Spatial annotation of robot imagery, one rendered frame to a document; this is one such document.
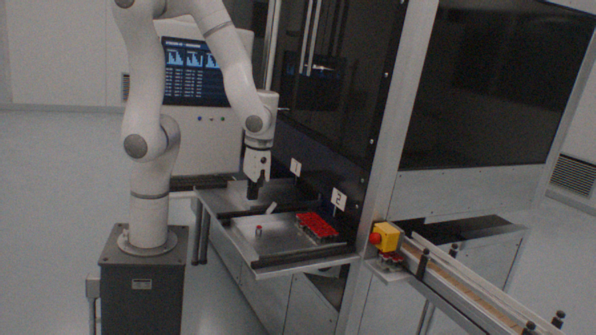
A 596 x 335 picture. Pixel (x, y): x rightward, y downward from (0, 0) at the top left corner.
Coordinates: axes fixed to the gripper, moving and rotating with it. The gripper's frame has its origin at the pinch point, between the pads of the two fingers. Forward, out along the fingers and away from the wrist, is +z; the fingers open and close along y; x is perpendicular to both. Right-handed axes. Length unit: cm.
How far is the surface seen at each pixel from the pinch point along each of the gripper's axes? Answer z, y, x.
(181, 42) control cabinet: -36, 88, 2
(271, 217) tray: 20.2, 19.4, -18.8
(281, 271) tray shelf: 22.7, -10.9, -8.1
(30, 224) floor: 110, 206, 72
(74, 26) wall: -7, 544, 30
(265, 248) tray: 22.1, 2.3, -8.3
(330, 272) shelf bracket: 35, -1, -36
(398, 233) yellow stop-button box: 7.9, -21.6, -43.3
